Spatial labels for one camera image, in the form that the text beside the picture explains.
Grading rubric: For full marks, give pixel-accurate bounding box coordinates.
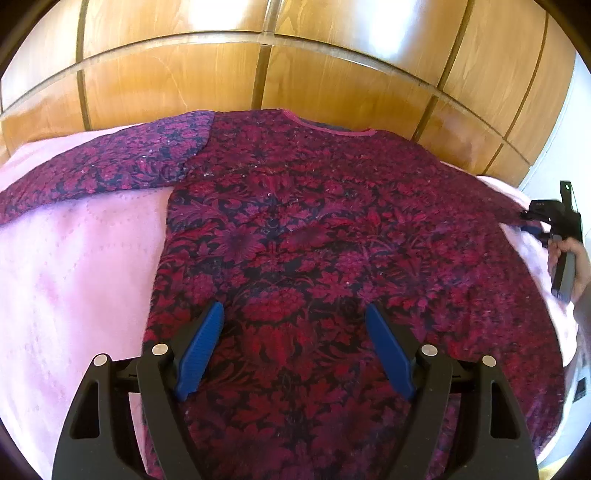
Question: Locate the person's right hand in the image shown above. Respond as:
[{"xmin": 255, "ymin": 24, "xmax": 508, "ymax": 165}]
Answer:
[{"xmin": 547, "ymin": 237, "xmax": 590, "ymax": 278}]

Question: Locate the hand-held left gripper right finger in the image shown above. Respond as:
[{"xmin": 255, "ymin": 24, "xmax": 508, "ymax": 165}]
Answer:
[{"xmin": 365, "ymin": 304, "xmax": 539, "ymax": 480}]

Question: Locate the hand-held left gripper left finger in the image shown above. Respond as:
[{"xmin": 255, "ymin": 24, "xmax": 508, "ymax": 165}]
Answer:
[{"xmin": 52, "ymin": 302, "xmax": 225, "ymax": 480}]

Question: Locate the wooden panelled headboard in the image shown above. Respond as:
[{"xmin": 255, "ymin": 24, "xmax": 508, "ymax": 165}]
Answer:
[{"xmin": 0, "ymin": 0, "xmax": 578, "ymax": 191}]

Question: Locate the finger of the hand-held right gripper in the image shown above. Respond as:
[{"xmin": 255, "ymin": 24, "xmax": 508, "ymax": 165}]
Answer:
[{"xmin": 520, "ymin": 209, "xmax": 554, "ymax": 237}]

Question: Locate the red floral knit top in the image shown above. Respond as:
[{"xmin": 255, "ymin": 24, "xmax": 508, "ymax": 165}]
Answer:
[{"xmin": 0, "ymin": 108, "xmax": 567, "ymax": 480}]

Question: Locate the pink blanket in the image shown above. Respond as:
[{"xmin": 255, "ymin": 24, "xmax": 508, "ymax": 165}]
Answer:
[{"xmin": 0, "ymin": 124, "xmax": 581, "ymax": 480}]

